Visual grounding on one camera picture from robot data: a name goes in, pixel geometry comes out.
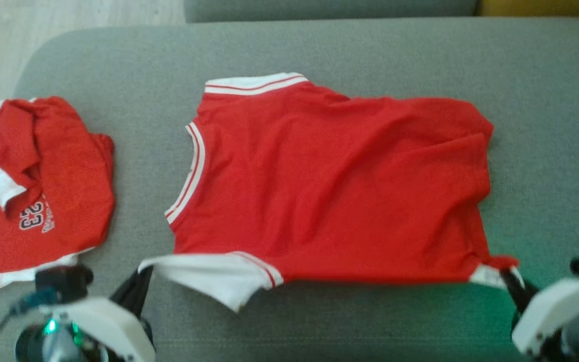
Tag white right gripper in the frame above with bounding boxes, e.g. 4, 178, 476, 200
501, 269, 579, 355

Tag yellow sofa back cushion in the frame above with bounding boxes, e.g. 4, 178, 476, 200
476, 0, 579, 19

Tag black cable with teal plug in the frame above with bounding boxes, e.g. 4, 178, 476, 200
0, 288, 60, 362

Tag red jersey with white trim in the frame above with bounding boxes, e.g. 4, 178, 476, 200
139, 72, 521, 313

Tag red shorts with number print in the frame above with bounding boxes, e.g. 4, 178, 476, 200
0, 96, 117, 292

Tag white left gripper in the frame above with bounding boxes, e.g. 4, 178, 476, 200
51, 266, 157, 362

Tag grey sofa back cushion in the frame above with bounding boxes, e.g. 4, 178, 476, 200
184, 0, 479, 24

